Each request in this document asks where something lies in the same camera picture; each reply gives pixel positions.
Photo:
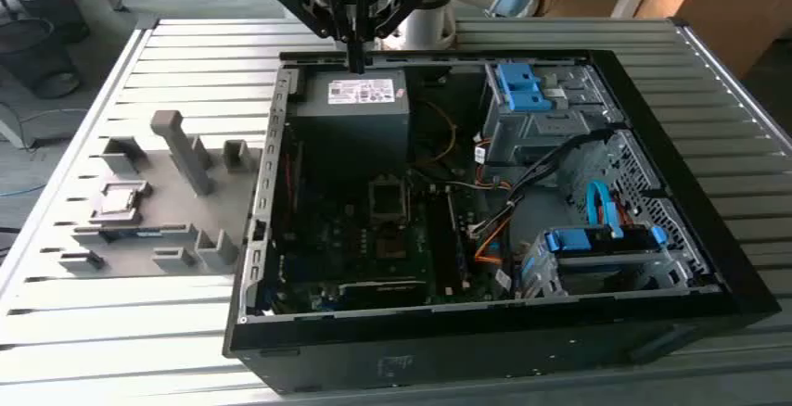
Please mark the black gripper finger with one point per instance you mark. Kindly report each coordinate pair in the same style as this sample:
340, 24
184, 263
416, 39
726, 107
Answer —
337, 16
367, 21

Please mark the silver CPU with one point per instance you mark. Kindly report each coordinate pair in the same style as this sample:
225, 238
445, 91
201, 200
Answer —
121, 198

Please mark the CPU socket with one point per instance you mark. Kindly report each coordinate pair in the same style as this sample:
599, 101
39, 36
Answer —
392, 247

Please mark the grey power supply unit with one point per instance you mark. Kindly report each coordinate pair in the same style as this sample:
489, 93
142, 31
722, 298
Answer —
359, 137

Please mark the metal disk bay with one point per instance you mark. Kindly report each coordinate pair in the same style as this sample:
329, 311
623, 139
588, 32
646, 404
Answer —
619, 271
544, 132

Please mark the black mesh waste bin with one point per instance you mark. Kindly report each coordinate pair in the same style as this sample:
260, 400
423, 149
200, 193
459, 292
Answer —
43, 72

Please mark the grey parts rack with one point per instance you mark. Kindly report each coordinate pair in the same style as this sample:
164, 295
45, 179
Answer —
180, 211

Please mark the green motherboard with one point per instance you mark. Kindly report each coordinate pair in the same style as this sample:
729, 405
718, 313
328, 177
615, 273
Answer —
335, 248

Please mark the blue RAM stick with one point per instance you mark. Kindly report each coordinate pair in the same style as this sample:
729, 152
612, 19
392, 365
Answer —
133, 233

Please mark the hard disk in blue carrier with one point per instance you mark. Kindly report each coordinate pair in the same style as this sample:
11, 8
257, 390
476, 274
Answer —
570, 241

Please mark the black graphics card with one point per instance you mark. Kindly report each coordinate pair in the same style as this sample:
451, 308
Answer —
384, 292

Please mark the wooden cabinet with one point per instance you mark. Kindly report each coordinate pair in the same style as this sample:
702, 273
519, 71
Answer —
730, 7

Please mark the black PC case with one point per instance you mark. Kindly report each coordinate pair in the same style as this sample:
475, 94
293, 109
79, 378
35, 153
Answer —
433, 364

